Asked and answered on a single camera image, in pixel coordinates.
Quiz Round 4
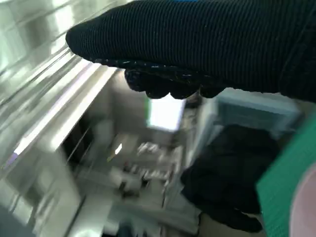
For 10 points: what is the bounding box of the green cutting mat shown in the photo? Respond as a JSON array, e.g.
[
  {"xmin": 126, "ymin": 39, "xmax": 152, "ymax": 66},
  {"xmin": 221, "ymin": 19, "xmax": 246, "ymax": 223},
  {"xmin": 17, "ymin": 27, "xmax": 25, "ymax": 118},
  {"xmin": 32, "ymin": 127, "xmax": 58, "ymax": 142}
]
[{"xmin": 256, "ymin": 115, "xmax": 316, "ymax": 237}]

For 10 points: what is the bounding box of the pink bowl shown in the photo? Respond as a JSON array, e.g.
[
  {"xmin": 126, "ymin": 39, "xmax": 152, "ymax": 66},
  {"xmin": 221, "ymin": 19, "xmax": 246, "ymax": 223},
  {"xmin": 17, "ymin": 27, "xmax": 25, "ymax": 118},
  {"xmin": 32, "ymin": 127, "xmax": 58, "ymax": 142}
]
[{"xmin": 290, "ymin": 164, "xmax": 316, "ymax": 237}]

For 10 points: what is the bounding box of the bright monitor screen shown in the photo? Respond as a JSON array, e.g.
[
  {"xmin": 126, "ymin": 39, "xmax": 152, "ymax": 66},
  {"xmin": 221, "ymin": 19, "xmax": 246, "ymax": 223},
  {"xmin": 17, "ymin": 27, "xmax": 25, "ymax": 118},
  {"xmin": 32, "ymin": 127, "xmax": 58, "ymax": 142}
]
[{"xmin": 145, "ymin": 98, "xmax": 186, "ymax": 131}]

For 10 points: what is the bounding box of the white cabinet with grille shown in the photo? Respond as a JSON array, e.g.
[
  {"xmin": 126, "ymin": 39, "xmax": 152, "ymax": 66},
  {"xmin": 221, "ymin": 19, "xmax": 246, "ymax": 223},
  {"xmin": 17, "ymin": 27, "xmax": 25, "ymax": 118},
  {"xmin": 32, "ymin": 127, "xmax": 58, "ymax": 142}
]
[{"xmin": 197, "ymin": 95, "xmax": 302, "ymax": 141}]

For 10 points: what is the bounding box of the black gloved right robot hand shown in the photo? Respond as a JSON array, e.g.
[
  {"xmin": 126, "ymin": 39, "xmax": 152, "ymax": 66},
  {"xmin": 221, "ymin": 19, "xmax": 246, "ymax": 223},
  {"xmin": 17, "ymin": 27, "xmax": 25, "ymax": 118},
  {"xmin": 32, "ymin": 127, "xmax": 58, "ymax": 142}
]
[{"xmin": 65, "ymin": 0, "xmax": 316, "ymax": 100}]

